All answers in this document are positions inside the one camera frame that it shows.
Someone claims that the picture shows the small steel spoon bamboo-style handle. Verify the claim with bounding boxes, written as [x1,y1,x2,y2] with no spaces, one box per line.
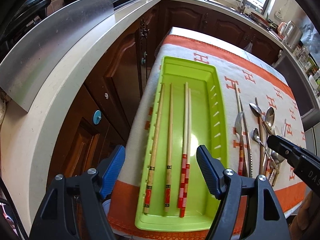
[251,128,279,174]

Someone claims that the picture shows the bamboo chopstick red black end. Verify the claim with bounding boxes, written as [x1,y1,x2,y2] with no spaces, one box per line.
[164,84,174,213]

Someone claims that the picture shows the steel spoon wooden handle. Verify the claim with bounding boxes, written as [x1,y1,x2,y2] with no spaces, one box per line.
[249,103,265,174]

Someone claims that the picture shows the white ceramic soup spoon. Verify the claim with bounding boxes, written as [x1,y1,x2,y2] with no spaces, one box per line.
[271,125,281,137]

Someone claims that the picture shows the dark brown wooden chopstick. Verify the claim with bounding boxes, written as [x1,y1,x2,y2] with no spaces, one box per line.
[255,98,274,135]

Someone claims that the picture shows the bamboo chopstick red orange stripes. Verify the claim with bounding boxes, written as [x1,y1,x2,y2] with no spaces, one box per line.
[180,87,191,218]

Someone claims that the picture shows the large steel serving spoon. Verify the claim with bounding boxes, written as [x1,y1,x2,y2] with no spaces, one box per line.
[271,150,285,165]

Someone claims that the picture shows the electric kettle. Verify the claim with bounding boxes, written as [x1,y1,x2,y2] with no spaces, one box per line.
[278,21,303,52]

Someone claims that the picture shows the green plastic utensil tray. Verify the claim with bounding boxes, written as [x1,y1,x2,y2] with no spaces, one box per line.
[135,56,228,232]

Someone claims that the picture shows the orange white H blanket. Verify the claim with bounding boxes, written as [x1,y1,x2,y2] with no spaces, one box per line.
[107,29,305,239]

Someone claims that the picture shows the bamboo chopstick black red band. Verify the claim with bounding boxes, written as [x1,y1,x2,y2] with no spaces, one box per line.
[144,83,165,214]

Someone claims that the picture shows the thin steel chopstick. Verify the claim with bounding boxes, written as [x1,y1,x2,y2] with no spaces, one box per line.
[281,119,287,137]

